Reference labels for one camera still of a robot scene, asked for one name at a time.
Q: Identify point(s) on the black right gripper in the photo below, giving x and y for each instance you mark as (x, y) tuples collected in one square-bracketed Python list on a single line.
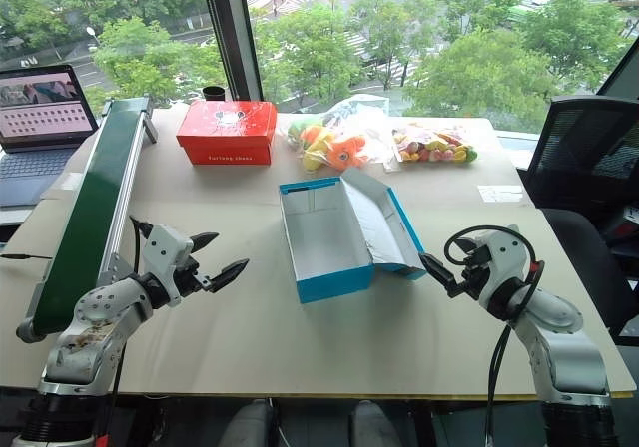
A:
[(474, 270)]

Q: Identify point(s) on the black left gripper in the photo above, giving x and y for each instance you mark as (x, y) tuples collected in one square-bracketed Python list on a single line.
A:
[(189, 280)]

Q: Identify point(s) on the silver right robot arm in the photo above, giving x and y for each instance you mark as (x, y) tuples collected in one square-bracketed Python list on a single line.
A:
[(564, 357)]

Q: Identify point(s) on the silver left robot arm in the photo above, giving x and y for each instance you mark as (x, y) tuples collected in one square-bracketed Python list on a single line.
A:
[(95, 317)]

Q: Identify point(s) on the blue shoe box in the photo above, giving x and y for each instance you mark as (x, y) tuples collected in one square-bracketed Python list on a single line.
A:
[(329, 237)]

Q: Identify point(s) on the red shoe box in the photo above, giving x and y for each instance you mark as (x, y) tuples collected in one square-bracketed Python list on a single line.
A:
[(224, 133)]

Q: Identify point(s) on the green conveyor belt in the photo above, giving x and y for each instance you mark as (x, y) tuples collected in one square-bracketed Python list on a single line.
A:
[(92, 202)]

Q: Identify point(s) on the clear tape patch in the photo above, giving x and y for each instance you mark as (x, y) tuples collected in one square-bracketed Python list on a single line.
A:
[(500, 193)]

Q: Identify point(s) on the plastic bag of toy fruits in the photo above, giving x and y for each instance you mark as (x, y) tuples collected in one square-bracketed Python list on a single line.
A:
[(434, 147)]

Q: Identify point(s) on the plastic bag of plush toys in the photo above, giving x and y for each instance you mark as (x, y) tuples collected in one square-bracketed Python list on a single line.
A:
[(334, 145)]

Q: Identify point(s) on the black cylindrical cup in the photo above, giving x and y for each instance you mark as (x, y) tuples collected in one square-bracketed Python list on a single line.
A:
[(213, 94)]

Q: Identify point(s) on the black mesh office chair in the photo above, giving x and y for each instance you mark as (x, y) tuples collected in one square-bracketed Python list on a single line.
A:
[(584, 152)]

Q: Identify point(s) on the dark rounded shape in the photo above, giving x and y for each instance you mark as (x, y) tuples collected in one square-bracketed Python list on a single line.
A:
[(249, 424), (373, 424)]

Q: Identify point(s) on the open laptop computer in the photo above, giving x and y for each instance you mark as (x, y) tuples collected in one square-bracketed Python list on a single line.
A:
[(35, 133)]

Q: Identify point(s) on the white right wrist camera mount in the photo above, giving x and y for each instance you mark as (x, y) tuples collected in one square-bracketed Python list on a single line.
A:
[(504, 262)]

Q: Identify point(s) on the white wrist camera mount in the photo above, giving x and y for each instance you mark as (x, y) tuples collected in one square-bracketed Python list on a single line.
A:
[(504, 262), (162, 247)]

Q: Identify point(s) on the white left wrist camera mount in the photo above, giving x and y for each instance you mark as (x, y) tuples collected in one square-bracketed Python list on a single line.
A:
[(162, 247)]

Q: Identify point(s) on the dark window frame pillar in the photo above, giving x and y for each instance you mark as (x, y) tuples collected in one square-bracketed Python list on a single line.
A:
[(232, 33)]

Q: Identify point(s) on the dark slanted window frame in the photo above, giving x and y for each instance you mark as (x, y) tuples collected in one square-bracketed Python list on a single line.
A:
[(619, 68)]

